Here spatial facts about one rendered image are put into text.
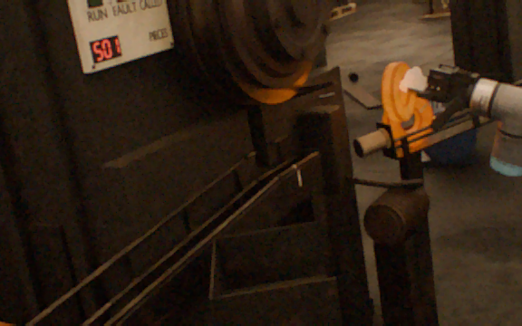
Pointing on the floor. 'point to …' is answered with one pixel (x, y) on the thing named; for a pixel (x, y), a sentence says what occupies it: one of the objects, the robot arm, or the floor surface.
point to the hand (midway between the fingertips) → (398, 84)
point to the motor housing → (398, 254)
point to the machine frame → (113, 168)
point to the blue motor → (450, 157)
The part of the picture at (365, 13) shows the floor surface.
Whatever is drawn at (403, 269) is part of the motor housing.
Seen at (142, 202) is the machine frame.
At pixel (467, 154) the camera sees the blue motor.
